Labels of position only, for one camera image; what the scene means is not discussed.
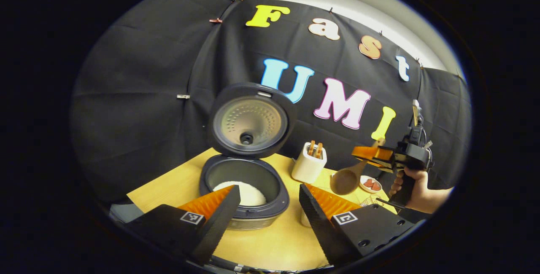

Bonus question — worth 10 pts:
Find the white rice heap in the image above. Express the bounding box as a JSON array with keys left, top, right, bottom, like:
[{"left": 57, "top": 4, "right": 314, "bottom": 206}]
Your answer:
[{"left": 212, "top": 181, "right": 267, "bottom": 206}]

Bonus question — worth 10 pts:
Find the white round plate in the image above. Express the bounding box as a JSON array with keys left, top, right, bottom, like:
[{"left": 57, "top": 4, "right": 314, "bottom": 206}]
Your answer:
[{"left": 359, "top": 175, "right": 383, "bottom": 193}]

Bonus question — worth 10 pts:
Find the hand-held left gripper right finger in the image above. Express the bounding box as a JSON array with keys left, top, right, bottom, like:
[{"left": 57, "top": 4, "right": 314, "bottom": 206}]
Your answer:
[{"left": 299, "top": 183, "right": 416, "bottom": 267}]

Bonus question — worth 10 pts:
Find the white toaster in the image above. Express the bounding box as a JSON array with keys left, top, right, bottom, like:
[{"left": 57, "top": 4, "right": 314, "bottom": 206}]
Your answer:
[{"left": 291, "top": 141, "right": 328, "bottom": 184}]

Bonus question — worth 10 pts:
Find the dark grey rice cooker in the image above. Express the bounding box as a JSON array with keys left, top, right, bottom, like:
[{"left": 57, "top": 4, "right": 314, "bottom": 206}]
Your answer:
[{"left": 199, "top": 82, "right": 297, "bottom": 230}]

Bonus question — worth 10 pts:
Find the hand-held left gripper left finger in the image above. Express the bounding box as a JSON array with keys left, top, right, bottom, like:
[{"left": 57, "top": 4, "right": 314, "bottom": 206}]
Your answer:
[{"left": 127, "top": 185, "right": 242, "bottom": 265}]

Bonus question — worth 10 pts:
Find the wooden spoon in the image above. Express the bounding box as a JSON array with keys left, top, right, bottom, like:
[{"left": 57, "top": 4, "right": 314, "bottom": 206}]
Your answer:
[{"left": 330, "top": 138, "right": 386, "bottom": 196}]

